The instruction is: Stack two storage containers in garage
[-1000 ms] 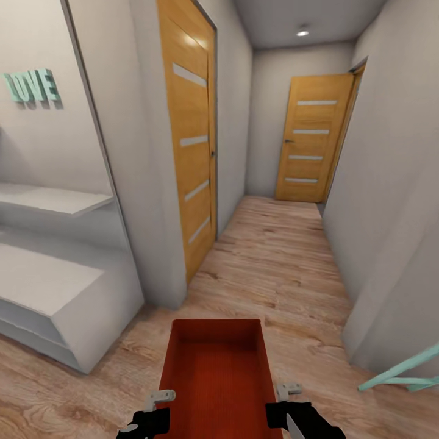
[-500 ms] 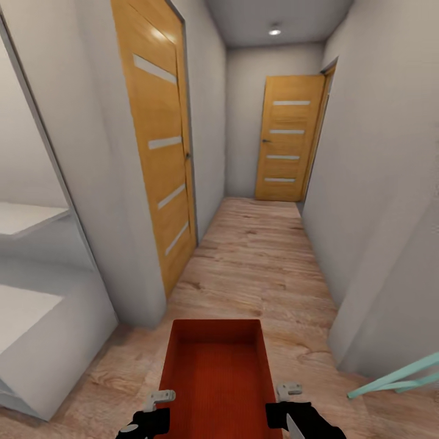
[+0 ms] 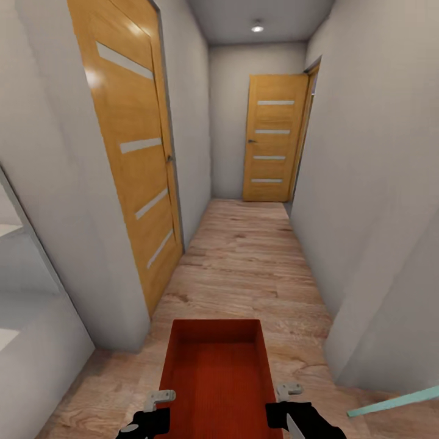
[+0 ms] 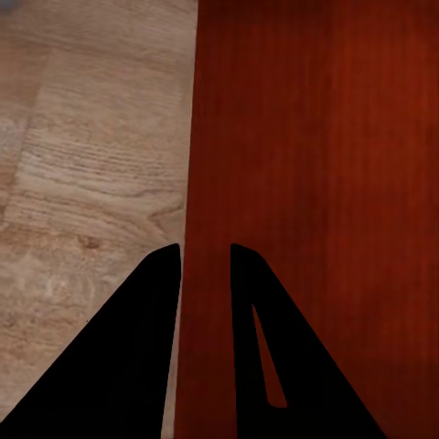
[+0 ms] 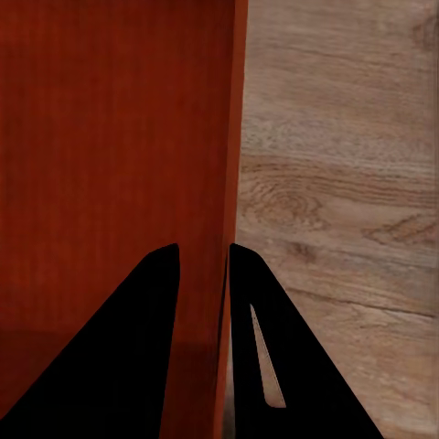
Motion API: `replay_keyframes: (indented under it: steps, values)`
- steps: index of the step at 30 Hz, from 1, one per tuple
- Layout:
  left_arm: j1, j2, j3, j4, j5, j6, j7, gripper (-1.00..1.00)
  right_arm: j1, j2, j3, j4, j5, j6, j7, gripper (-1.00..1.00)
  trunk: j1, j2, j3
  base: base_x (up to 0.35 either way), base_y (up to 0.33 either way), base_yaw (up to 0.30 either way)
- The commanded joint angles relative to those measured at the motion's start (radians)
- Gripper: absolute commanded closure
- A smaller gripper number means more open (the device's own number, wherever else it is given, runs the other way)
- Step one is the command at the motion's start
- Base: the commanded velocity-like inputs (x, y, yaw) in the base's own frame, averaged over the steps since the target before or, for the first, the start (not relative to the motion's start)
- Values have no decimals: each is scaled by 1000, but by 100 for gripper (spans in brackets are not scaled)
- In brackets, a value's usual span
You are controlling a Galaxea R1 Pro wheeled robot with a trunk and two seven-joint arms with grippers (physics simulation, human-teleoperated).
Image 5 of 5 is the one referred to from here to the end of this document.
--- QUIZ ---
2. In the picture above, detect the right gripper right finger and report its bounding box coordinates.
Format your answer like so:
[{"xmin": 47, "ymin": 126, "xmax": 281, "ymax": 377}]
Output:
[{"xmin": 229, "ymin": 244, "xmax": 383, "ymax": 439}]

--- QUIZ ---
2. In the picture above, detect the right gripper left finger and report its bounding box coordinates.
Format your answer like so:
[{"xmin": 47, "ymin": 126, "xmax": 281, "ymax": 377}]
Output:
[{"xmin": 0, "ymin": 244, "xmax": 180, "ymax": 439}]

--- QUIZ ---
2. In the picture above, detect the storage box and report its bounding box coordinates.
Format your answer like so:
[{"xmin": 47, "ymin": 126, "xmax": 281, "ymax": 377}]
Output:
[{"xmin": 0, "ymin": 0, "xmax": 248, "ymax": 439}]

